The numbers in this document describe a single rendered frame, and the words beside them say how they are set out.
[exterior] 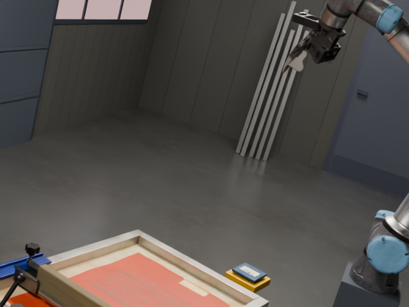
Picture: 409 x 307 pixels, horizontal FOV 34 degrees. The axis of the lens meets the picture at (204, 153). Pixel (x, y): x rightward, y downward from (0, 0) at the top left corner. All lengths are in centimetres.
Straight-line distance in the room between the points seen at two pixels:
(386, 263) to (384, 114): 601
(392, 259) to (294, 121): 623
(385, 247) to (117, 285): 85
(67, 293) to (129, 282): 34
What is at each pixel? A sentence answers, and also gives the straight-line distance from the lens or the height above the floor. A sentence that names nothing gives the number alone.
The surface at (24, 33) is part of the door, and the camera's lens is 583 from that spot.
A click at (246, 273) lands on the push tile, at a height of 97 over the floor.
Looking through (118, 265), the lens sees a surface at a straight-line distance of 231.
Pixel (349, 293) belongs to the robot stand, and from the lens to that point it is 210.
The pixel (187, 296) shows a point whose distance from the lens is 223.
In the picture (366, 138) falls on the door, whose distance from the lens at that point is 794.
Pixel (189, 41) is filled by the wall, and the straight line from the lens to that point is 835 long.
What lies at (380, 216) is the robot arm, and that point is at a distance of 206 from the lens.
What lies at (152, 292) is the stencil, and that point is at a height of 96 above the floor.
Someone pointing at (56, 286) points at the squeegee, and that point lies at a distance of 196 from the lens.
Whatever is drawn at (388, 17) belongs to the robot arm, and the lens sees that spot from 184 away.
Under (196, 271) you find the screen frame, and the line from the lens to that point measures 236.
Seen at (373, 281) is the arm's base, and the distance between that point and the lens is 209.
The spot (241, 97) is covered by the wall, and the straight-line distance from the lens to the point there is 819.
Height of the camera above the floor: 200
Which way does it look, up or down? 16 degrees down
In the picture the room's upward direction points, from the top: 15 degrees clockwise
